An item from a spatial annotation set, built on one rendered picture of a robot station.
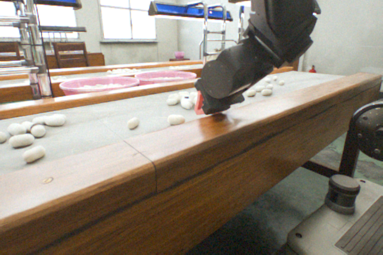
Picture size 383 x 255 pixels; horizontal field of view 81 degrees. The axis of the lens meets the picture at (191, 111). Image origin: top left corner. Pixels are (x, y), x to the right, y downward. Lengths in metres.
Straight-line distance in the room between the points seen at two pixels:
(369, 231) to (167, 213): 0.53
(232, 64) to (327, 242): 0.49
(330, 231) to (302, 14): 0.53
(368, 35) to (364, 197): 4.21
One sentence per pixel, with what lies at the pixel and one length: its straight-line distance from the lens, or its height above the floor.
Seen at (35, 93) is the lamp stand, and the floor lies 0.74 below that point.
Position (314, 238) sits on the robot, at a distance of 0.66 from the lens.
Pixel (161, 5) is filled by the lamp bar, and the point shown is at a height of 1.09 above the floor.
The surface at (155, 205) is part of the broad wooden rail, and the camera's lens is 0.32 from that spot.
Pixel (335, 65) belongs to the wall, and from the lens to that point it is 5.00.
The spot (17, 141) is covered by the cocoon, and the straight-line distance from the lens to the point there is 0.47.
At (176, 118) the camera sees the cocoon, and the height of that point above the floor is 0.76.
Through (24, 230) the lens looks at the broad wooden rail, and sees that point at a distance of 0.26.
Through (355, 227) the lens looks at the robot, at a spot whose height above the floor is 0.48.
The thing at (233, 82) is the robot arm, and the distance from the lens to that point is 0.31.
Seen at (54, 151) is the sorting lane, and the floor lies 0.74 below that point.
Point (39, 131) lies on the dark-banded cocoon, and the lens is 0.49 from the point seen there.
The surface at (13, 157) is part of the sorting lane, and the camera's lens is 0.44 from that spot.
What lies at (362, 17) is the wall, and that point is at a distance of 4.94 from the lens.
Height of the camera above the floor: 0.91
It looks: 17 degrees down
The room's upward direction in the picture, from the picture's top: straight up
